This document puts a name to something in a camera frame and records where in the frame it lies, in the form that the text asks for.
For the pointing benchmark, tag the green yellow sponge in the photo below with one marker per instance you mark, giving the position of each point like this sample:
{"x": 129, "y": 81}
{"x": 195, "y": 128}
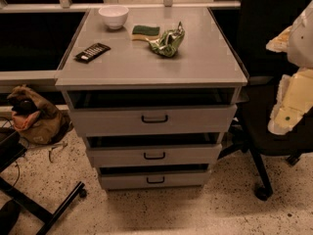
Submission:
{"x": 145, "y": 33}

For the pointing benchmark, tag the grey drawer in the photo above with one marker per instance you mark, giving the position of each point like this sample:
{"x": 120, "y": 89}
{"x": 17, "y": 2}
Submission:
{"x": 144, "y": 121}
{"x": 153, "y": 180}
{"x": 154, "y": 155}

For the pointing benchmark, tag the glasses on floor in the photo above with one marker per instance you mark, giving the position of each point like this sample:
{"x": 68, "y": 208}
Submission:
{"x": 53, "y": 148}

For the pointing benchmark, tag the grey drawer cabinet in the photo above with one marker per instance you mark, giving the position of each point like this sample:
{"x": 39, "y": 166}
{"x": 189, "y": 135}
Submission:
{"x": 203, "y": 72}

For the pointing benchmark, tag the grey top drawer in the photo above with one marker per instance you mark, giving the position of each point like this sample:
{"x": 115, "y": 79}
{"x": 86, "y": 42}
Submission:
{"x": 144, "y": 121}

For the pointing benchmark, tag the black office chair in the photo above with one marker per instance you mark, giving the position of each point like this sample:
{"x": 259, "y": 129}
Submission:
{"x": 259, "y": 22}

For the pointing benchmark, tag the grey bottom drawer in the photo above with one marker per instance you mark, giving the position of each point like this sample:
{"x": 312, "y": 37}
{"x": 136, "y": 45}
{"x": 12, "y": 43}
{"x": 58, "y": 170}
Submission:
{"x": 153, "y": 180}

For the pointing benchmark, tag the black stand with wheels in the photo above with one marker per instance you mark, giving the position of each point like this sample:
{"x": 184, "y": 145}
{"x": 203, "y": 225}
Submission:
{"x": 10, "y": 150}

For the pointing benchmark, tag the black headphones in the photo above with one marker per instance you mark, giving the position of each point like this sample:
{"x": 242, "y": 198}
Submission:
{"x": 24, "y": 107}

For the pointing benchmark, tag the black remote control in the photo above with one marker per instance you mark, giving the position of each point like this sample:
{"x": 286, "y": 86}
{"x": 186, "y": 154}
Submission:
{"x": 91, "y": 53}

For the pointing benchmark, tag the white bowl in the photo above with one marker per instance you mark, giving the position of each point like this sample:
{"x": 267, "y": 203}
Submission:
{"x": 114, "y": 16}

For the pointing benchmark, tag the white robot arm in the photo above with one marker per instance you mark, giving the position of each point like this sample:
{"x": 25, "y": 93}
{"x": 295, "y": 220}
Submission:
{"x": 295, "y": 93}

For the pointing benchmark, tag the crumpled green chip bag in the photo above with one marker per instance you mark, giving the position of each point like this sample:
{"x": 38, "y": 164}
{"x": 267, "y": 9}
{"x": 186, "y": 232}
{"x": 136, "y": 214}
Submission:
{"x": 168, "y": 44}

